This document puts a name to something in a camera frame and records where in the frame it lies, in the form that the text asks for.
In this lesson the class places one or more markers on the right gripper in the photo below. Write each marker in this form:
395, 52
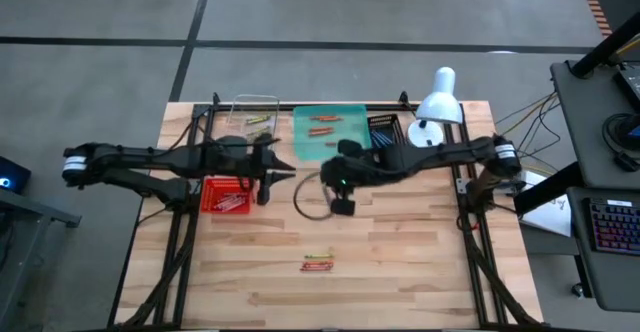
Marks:
355, 169

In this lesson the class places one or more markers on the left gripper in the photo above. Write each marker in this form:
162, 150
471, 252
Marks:
240, 159

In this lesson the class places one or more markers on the blue crayon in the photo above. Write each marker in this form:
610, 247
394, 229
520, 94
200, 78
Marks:
377, 138
385, 138

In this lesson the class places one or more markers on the green crayon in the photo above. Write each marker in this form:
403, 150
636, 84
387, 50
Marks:
257, 120
319, 256
260, 132

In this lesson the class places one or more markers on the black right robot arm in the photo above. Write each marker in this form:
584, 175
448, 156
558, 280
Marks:
450, 154

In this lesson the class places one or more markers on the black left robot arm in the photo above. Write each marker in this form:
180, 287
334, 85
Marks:
150, 158

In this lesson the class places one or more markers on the teal plastic bin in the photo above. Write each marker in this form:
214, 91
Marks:
345, 132

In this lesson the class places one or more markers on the black plastic basket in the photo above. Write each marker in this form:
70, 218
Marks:
385, 122

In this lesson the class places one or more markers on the red plastic basket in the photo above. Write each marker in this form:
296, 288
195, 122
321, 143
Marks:
212, 187

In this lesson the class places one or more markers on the clear plastic bin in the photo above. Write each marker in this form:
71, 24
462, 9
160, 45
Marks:
250, 107

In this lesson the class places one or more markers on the white desk lamp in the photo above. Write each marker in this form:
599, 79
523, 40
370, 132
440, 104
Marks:
440, 102

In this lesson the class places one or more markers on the black diagonal bar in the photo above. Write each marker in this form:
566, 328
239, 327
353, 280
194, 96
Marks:
550, 189

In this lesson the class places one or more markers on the white paper sheet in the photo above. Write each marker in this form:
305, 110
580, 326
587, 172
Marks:
550, 217

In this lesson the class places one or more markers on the grey side desk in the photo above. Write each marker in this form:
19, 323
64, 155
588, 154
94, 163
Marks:
585, 122

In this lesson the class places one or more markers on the grey metal stand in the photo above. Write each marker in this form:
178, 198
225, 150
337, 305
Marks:
40, 211

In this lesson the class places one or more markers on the black device blue light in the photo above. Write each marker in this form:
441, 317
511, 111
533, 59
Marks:
15, 172

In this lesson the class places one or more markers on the black keyboard blue backlight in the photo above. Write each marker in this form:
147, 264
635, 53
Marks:
617, 227

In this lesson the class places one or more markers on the black headphones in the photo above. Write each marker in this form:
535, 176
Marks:
626, 162

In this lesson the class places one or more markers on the black diagonal pole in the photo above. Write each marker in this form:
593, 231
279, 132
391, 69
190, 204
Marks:
607, 47

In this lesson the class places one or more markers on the grey keyboard shelf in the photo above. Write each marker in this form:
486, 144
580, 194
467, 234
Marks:
615, 282

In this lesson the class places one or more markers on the dark laptop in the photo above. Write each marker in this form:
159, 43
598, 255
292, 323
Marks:
631, 84

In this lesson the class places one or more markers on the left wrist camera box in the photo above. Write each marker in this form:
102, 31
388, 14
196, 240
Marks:
263, 194

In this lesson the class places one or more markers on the black metal table frame rails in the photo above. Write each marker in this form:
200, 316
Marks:
385, 107

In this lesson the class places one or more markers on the silver metal bracket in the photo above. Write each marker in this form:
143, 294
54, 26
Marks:
463, 186

